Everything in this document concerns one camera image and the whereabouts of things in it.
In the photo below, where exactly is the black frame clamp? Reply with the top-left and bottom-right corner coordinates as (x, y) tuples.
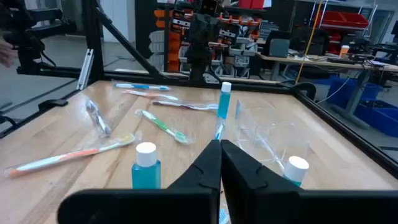
(0, 114), (19, 130)
(292, 82), (317, 100)
(37, 98), (69, 111)

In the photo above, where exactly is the black equipment on stand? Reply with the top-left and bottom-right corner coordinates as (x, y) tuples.
(0, 0), (77, 77)

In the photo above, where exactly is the silver aluminium bar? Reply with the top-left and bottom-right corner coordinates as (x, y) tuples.
(76, 48), (95, 91)

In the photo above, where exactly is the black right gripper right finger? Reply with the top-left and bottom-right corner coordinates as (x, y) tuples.
(220, 139), (398, 224)

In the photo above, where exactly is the green toothbrush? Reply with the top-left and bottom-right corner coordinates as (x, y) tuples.
(135, 108), (195, 146)

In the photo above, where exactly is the red box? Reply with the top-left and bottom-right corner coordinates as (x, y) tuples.
(238, 0), (265, 9)

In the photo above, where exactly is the person's hand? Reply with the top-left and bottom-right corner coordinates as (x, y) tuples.
(0, 39), (18, 68)

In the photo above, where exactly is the black shelf with orange bins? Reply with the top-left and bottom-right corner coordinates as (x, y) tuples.
(135, 0), (268, 78)

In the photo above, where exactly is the grey square box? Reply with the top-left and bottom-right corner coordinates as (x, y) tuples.
(269, 39), (290, 58)

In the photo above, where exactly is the teal mouthwash bottle white cap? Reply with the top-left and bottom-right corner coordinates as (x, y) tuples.
(282, 155), (310, 187)
(216, 81), (233, 120)
(131, 141), (162, 190)

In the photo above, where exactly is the black aluminium table frame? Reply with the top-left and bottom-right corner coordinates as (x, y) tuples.
(0, 0), (398, 180)

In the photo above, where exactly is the orange toothbrush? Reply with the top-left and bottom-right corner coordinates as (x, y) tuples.
(3, 133), (142, 179)
(122, 89), (180, 102)

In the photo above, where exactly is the clear plastic bag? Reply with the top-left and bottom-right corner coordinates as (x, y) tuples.
(233, 98), (312, 170)

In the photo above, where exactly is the wire shelf with red bins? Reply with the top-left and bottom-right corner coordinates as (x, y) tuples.
(307, 0), (379, 57)

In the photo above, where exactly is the wooden office desk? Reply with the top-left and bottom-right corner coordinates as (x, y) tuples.
(256, 51), (398, 130)

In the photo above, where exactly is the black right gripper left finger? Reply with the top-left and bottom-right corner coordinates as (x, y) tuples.
(57, 139), (222, 224)

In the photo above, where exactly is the long yellow cable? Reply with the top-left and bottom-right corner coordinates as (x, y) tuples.
(294, 0), (324, 84)

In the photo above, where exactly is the blue storage bin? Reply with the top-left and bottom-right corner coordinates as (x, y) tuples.
(354, 101), (398, 138)
(313, 74), (385, 108)

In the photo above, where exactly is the blue toothbrush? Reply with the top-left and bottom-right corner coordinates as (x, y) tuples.
(218, 207), (231, 224)
(113, 82), (172, 92)
(213, 117), (227, 142)

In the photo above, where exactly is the purple toothbrush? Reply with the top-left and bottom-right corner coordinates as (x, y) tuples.
(84, 98), (113, 138)
(151, 100), (220, 112)

